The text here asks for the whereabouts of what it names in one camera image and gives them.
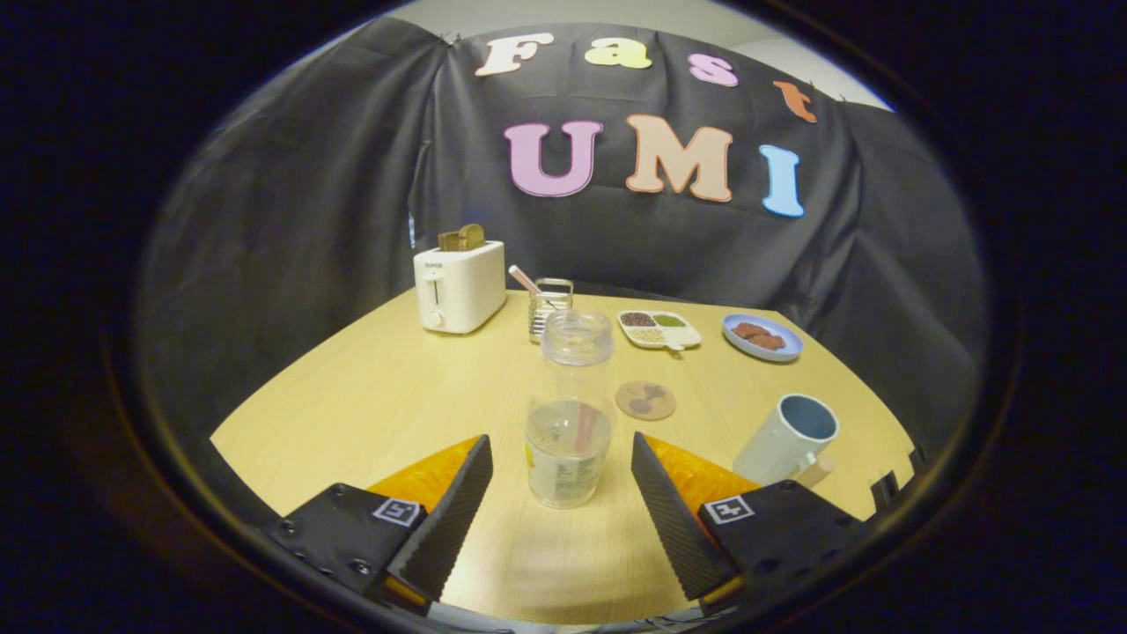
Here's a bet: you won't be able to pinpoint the black backdrop cloth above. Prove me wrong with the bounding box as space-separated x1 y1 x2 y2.
132 16 989 529

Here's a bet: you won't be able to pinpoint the brown cookies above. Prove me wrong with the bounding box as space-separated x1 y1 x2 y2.
733 322 786 351

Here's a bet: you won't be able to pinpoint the clear plastic juice bottle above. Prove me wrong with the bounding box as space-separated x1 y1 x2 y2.
525 309 615 510

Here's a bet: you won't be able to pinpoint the white toaster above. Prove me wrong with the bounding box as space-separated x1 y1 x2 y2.
413 240 509 335

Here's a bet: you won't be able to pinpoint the white divided snack dish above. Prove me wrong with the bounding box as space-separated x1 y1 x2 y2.
616 310 703 352

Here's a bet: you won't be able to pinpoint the pink handled utensil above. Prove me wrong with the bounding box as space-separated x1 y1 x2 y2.
508 265 557 309

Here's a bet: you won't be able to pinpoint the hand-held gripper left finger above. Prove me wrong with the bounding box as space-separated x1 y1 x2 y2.
267 434 494 616

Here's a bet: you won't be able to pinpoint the blue plate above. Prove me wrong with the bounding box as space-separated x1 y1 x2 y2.
722 314 804 364

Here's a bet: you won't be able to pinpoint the round cork coaster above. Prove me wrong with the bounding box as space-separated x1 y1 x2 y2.
615 380 677 422

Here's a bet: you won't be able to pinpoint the metal mesh utensil holder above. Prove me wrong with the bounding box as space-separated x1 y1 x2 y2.
528 277 575 344

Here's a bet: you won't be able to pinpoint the white cup with blue inside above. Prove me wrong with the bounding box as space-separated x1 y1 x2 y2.
733 393 841 490

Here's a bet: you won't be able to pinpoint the wooden table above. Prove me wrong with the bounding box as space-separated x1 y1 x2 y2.
210 287 918 626

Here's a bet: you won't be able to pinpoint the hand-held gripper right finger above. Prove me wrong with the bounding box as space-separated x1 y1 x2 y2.
630 431 868 617

